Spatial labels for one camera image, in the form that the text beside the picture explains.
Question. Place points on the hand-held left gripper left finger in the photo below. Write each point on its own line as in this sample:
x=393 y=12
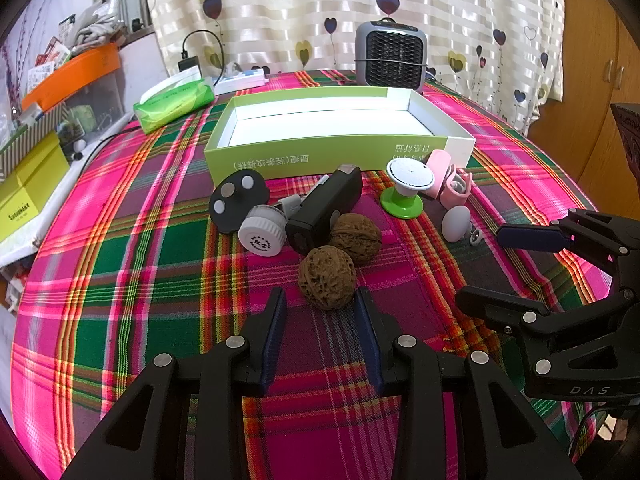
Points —
x=275 y=350

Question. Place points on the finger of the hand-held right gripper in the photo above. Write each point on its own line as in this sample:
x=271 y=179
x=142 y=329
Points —
x=500 y=307
x=530 y=238

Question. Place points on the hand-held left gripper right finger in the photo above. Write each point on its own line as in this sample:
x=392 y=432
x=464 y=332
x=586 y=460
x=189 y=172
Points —
x=370 y=345

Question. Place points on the grey oval gadget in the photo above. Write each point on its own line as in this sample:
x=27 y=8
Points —
x=456 y=224

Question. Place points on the brown walnut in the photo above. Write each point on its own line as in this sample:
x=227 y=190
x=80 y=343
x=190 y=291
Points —
x=325 y=275
x=357 y=237

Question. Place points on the pink clip holder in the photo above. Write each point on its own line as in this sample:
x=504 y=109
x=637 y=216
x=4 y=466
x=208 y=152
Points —
x=455 y=195

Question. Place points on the pink piece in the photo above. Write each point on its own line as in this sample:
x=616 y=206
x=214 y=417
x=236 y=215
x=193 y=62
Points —
x=441 y=167

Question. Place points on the green and white round stand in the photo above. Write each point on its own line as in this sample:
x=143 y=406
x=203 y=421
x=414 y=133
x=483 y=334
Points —
x=410 y=175

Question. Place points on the black rectangular device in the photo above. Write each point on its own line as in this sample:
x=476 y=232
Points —
x=325 y=205

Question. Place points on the black holder with metal discs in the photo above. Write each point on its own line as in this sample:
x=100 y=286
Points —
x=235 y=195

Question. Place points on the green and white cardboard box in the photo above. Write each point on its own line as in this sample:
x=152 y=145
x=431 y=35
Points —
x=325 y=125

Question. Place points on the dark patterned object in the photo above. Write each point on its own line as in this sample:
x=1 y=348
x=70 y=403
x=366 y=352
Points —
x=627 y=135

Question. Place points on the wooden cabinet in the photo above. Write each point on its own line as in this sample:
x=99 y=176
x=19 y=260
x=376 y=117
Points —
x=590 y=85

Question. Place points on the grey space heater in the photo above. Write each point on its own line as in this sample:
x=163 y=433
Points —
x=390 y=55

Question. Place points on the green tissue pack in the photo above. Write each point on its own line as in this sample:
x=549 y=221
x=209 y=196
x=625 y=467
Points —
x=172 y=105

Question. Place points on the white power strip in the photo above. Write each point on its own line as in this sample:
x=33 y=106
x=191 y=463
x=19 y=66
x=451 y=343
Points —
x=240 y=82

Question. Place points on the white side table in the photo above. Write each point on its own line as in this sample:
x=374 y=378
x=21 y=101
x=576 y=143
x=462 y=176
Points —
x=20 y=247

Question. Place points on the yellow-green box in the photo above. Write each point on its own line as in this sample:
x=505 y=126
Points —
x=30 y=195

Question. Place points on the striped box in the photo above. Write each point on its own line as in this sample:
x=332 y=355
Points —
x=25 y=145

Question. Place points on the striped curtain with hearts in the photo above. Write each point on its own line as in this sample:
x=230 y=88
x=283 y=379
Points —
x=300 y=0

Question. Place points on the clear bin with orange lid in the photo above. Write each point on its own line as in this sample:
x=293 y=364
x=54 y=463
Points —
x=75 y=70

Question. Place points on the stack of paper packets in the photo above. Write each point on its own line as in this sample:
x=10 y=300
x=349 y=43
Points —
x=45 y=67

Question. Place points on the grey cloth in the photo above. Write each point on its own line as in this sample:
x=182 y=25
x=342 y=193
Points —
x=97 y=27

